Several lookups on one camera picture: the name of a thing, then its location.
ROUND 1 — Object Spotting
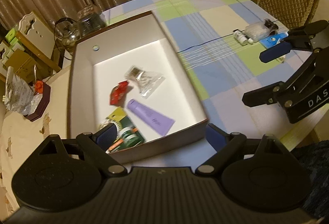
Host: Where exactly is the dark hair scrunchie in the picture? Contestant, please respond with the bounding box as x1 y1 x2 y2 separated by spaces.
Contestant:
264 19 279 34

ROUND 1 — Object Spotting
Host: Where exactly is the checked tablecloth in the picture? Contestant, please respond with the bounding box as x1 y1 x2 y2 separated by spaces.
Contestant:
101 0 329 163

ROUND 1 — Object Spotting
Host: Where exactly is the dark glass jar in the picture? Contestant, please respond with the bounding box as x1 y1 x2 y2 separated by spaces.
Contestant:
78 3 107 38

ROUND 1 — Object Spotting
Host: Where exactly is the red snack packet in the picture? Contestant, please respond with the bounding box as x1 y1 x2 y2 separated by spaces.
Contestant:
109 80 129 106

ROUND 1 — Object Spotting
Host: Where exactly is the blue toothpaste tube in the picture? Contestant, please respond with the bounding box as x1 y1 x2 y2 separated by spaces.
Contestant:
260 32 288 49

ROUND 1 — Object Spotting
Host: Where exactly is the crumpled silver foil bag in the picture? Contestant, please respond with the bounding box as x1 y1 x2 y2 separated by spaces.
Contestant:
2 67 35 116

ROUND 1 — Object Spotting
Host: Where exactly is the cotton swab bag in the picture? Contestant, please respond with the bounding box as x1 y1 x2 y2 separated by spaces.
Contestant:
125 65 165 99

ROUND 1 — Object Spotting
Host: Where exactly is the dark wooden tray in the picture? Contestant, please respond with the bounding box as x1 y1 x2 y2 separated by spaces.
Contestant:
24 80 51 122

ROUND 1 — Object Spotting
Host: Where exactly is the purple cream tube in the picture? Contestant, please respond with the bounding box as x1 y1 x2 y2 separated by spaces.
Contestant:
127 99 175 136

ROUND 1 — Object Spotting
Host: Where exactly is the glass kettle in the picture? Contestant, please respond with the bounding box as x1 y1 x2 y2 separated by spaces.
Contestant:
53 17 80 52

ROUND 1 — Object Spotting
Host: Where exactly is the cardboard box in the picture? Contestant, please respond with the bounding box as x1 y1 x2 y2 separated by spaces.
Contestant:
4 49 36 83

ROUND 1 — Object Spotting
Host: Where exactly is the white pill bottle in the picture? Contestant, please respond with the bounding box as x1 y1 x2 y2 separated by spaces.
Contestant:
233 29 248 46

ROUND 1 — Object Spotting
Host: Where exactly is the white carved chair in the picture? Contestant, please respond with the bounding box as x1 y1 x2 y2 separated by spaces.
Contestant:
15 11 61 72

